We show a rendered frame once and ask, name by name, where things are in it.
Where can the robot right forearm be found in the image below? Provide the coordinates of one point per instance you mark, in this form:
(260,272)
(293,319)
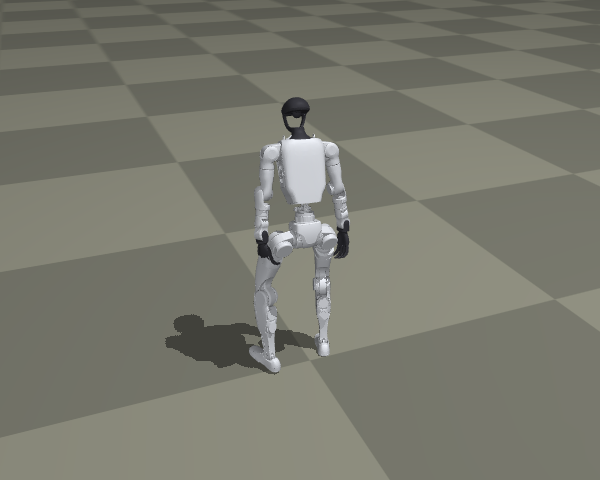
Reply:
(340,207)

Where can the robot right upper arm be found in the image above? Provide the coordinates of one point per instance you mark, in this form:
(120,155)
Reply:
(332,162)

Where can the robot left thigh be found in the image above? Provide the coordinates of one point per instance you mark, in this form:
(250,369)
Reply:
(281,245)

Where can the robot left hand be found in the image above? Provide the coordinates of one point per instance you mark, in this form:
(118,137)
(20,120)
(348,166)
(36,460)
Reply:
(263,248)

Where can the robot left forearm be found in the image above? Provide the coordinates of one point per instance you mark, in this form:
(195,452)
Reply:
(261,216)

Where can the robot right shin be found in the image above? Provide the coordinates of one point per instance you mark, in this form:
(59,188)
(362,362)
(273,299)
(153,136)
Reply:
(323,308)

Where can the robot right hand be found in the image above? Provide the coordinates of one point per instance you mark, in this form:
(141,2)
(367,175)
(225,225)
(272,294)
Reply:
(343,241)

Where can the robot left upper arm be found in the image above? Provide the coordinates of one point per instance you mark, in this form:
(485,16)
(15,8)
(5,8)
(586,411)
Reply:
(268,154)

